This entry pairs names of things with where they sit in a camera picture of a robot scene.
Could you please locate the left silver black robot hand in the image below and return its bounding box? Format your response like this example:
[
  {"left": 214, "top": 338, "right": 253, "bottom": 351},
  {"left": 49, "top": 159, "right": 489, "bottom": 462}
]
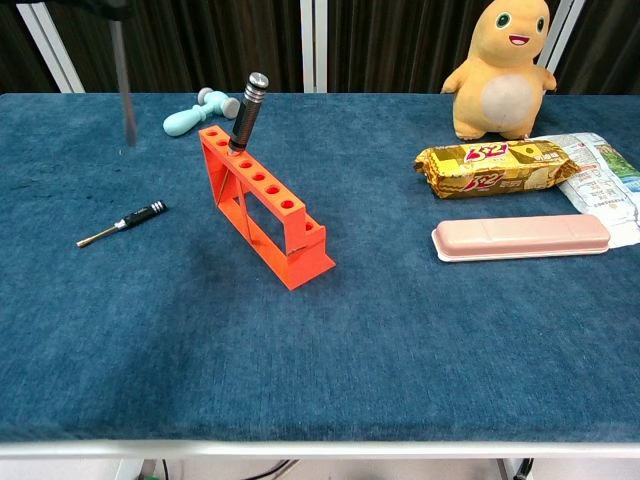
[{"left": 17, "top": 0, "right": 136, "bottom": 24}]

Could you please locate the black orange flathead screwdriver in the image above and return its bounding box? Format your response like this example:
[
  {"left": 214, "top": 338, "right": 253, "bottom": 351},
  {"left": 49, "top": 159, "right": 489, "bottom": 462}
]
[{"left": 108, "top": 17, "right": 139, "bottom": 148}]

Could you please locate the grey black handled tool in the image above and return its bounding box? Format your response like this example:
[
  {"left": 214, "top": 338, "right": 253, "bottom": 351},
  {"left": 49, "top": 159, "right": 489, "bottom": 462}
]
[{"left": 227, "top": 72, "right": 270, "bottom": 154}]

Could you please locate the small black nut driver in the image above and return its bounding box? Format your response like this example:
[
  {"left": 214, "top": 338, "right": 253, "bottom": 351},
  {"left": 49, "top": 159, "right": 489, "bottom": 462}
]
[{"left": 75, "top": 199, "right": 168, "bottom": 249}]

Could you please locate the dark pleated curtain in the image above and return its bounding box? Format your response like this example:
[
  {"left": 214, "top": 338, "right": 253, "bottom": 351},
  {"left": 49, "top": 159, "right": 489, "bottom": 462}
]
[
  {"left": 29, "top": 0, "right": 304, "bottom": 94},
  {"left": 0, "top": 0, "right": 64, "bottom": 94},
  {"left": 327, "top": 0, "right": 566, "bottom": 95},
  {"left": 554, "top": 0, "right": 640, "bottom": 95}
]

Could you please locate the light blue toy hammer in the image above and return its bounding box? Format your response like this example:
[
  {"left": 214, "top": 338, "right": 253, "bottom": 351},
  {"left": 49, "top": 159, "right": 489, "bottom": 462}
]
[{"left": 162, "top": 87, "right": 241, "bottom": 138}]

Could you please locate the orange tool rack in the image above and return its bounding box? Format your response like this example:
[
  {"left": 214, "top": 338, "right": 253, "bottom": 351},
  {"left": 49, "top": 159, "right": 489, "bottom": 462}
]
[{"left": 198, "top": 124, "right": 336, "bottom": 292}]

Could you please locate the yellow plush toy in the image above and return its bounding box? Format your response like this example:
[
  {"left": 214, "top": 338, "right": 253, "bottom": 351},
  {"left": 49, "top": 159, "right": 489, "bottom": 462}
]
[{"left": 440, "top": 0, "right": 559, "bottom": 141}]

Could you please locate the blue table cloth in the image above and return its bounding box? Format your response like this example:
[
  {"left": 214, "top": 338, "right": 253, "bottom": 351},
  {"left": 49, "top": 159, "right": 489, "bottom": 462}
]
[{"left": 0, "top": 92, "right": 640, "bottom": 444}]

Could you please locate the gold biscuit pack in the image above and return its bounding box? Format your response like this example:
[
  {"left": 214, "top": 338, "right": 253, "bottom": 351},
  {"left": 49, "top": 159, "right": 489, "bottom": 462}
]
[{"left": 413, "top": 139, "right": 581, "bottom": 200}]

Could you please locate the pink pencil case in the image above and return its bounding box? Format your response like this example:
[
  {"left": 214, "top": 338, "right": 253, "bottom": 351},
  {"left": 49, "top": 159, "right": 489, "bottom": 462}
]
[{"left": 430, "top": 213, "right": 612, "bottom": 263}]

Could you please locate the white crumpled snack packet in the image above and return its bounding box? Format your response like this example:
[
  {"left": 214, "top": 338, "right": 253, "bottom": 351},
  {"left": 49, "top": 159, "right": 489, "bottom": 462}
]
[{"left": 524, "top": 131, "right": 640, "bottom": 249}]

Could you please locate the white frame post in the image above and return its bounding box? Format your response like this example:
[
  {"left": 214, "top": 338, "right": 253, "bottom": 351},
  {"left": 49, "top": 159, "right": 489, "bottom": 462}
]
[
  {"left": 14, "top": 3, "right": 86, "bottom": 94},
  {"left": 299, "top": 0, "right": 329, "bottom": 94},
  {"left": 534, "top": 0, "right": 586, "bottom": 76}
]

